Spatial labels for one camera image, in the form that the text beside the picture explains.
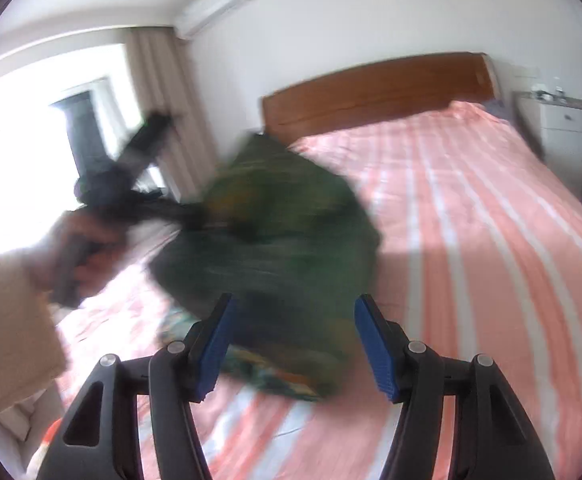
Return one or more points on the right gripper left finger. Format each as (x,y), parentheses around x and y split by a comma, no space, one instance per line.
(99,436)

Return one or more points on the green patterned silk jacket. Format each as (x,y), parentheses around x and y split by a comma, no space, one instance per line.
(290,242)

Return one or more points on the left forearm cream sleeve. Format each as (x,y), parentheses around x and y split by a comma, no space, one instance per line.
(31,353)

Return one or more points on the person's left hand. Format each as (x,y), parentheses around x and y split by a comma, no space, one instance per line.
(80,249)

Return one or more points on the beige curtain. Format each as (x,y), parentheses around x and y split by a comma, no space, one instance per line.
(163,83)

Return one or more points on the pink striped bed sheet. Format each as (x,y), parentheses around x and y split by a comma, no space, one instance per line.
(480,252)

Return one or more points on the brown wooden headboard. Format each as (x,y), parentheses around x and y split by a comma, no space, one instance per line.
(378,92)

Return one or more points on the white bedside drawer cabinet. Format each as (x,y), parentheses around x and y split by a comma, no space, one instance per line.
(554,132)

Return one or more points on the white wall air conditioner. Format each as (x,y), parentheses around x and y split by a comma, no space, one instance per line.
(198,14)

